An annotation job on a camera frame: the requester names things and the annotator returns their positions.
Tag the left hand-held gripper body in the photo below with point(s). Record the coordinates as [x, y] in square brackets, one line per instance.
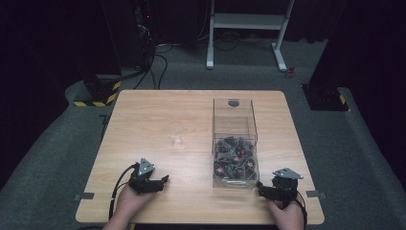
[143, 179]

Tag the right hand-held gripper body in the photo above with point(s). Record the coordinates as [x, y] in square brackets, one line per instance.
[285, 185]

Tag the person's left hand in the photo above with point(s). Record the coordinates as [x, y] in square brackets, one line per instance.
[130, 202]

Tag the person's right hand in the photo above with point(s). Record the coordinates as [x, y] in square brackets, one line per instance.
[287, 214]

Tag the grey tape strip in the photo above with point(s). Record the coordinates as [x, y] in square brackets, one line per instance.
[316, 194]
[84, 196]

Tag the pile of dark small packets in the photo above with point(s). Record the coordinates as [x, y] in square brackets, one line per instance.
[235, 159]

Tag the clear glass cup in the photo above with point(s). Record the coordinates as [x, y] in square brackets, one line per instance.
[177, 137]

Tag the clear acrylic box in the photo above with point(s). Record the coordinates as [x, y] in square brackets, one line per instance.
[234, 127]

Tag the black yellow striped stand base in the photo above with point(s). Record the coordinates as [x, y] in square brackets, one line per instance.
[101, 91]

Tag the small red floor object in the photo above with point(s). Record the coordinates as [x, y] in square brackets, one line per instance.
[290, 72]

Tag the black equipment tower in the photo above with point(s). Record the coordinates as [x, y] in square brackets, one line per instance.
[143, 28]

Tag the white metal stand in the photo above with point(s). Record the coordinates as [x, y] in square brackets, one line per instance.
[245, 21]

